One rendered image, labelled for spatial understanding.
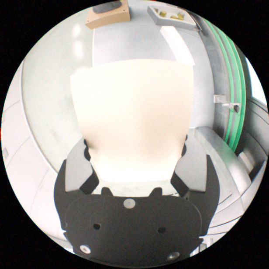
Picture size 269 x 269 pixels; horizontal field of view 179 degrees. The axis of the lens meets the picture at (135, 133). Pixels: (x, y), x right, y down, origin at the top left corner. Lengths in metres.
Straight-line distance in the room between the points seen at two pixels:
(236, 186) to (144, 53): 0.66
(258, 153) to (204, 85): 0.57
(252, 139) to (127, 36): 0.91
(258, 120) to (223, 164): 0.41
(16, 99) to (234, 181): 3.83
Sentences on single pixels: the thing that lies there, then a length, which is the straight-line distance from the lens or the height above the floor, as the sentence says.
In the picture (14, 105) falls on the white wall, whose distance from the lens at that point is 3.40.
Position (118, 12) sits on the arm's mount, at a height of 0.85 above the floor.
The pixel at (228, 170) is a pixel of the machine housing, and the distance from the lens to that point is 0.43.
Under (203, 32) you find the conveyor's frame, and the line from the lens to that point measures 0.69.
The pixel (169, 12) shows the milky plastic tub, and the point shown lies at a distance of 0.73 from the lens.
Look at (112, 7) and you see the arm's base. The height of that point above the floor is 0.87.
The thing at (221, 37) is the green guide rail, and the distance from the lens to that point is 0.61.
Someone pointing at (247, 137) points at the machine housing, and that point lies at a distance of 0.76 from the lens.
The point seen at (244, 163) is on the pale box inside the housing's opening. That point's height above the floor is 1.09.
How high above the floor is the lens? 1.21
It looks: 60 degrees down
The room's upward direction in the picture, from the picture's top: 178 degrees counter-clockwise
